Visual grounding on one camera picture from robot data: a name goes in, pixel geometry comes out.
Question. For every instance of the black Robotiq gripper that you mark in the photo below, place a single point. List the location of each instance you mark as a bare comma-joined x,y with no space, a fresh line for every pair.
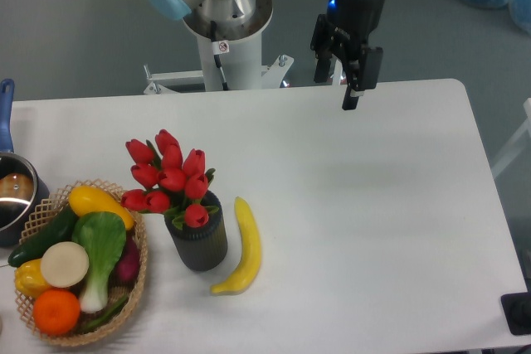
343,32

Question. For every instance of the red tulip bouquet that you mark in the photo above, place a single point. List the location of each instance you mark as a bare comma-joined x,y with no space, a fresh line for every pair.
171,184

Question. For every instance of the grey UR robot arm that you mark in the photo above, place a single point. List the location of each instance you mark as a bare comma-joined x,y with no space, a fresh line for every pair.
229,36

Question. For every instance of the dark grey ribbed vase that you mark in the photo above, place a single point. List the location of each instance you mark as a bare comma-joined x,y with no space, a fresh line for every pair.
205,247

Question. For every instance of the yellow banana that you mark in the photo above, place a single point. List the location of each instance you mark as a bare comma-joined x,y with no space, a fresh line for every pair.
249,265

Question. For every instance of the green bok choy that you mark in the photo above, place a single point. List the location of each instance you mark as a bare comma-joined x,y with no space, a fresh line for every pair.
102,235

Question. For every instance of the yellow squash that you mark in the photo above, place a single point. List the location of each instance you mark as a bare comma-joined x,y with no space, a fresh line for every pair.
87,199

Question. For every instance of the black device at table edge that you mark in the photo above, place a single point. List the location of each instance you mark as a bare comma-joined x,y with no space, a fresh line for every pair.
516,308

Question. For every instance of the dark green cucumber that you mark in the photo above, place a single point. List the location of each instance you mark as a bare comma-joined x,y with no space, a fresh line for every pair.
59,229

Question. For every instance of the woven wicker basket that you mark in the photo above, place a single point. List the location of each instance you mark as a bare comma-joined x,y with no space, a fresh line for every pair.
44,212

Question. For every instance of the green bean pod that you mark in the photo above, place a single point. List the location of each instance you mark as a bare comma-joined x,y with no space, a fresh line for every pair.
105,317

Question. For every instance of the white round radish slice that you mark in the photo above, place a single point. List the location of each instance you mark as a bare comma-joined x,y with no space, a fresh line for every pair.
64,264

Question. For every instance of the orange fruit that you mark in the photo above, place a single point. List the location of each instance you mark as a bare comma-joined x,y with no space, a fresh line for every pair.
56,312

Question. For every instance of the yellow bell pepper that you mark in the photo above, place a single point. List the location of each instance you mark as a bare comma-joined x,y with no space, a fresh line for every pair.
29,279

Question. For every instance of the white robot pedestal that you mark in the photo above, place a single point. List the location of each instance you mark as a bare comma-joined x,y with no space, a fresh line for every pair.
229,42

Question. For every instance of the white frame at right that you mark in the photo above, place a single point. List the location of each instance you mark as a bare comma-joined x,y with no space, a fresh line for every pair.
514,146

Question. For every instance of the blue handled saucepan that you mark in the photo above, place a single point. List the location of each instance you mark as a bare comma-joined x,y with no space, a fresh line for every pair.
21,187

